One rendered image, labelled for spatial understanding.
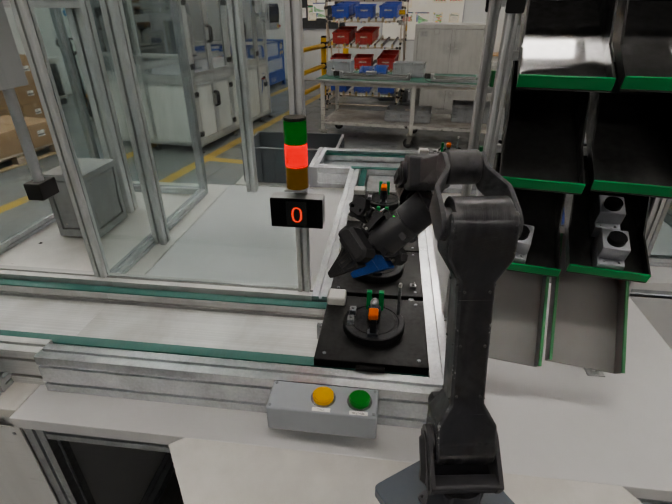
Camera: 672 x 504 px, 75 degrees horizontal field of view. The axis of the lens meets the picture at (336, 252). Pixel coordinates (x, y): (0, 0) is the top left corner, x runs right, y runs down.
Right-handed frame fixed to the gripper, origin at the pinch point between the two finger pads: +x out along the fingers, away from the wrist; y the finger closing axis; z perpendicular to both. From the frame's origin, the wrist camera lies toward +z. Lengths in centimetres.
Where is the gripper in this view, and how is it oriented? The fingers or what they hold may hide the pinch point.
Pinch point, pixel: (354, 264)
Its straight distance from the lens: 78.7
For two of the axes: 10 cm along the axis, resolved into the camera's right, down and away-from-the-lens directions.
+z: -5.0, -8.0, 3.4
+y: -5.0, -0.5, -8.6
